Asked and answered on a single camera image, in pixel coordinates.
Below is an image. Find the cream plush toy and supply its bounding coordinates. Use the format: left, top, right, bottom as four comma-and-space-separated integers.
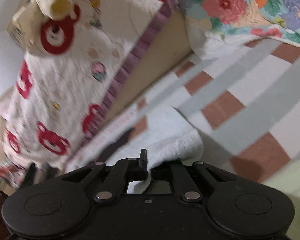
31, 0, 75, 21

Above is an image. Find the white t-shirt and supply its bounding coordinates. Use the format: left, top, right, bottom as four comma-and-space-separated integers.
104, 104, 204, 195

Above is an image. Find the floral quilt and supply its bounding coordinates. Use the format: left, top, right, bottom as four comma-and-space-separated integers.
179, 0, 300, 61

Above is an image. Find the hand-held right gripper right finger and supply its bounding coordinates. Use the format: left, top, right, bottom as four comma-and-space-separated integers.
150, 161, 239, 203

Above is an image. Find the light green cloth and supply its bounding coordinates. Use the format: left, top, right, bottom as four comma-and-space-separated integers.
262, 159, 300, 240

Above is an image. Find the bear printed quilt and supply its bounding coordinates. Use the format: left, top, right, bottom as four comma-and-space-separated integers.
0, 0, 183, 172

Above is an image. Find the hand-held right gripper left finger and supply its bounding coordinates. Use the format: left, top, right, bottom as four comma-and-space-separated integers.
61, 149, 148, 203

